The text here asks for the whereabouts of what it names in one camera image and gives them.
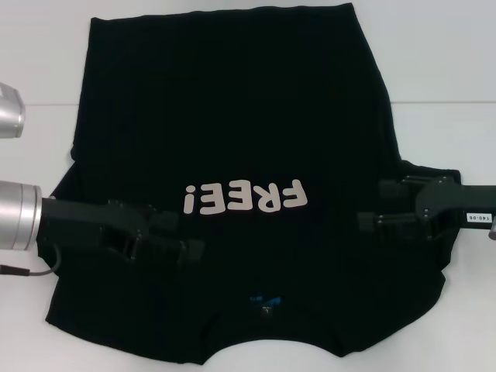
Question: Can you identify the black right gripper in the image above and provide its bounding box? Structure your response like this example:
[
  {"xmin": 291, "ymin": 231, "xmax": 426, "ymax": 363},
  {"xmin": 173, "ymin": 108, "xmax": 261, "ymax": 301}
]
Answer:
[{"xmin": 356, "ymin": 175, "xmax": 496, "ymax": 242}]

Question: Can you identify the thin dark cable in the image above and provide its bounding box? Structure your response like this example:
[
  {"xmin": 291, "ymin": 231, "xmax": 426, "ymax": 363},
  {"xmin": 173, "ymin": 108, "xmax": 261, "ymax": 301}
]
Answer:
[{"xmin": 0, "ymin": 246, "xmax": 60, "ymax": 277}]

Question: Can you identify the black FREE print t-shirt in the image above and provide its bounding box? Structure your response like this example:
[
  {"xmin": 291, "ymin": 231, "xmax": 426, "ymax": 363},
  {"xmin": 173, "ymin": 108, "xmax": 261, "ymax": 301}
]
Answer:
[{"xmin": 43, "ymin": 2, "xmax": 463, "ymax": 348}]

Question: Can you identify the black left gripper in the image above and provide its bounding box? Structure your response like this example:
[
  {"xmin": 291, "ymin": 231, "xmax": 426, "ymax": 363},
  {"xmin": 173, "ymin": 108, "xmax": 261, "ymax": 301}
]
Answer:
[{"xmin": 38, "ymin": 196, "xmax": 205, "ymax": 267}]

